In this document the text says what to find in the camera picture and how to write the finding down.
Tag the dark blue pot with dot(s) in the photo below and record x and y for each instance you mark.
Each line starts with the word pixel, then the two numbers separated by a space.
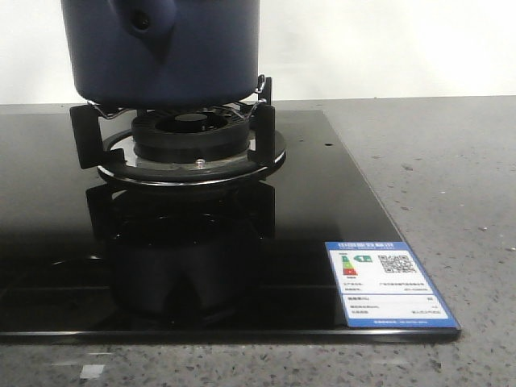
pixel 150 54

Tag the black round burner head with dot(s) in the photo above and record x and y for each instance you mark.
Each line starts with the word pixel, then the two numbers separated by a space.
pixel 164 136

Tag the black pan support grate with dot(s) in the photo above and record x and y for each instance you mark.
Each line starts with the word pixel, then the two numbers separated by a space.
pixel 118 164

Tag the black glass gas cooktop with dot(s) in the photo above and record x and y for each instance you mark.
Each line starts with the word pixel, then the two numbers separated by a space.
pixel 82 262

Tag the blue white energy label sticker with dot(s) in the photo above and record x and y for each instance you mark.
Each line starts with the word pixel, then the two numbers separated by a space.
pixel 383 285

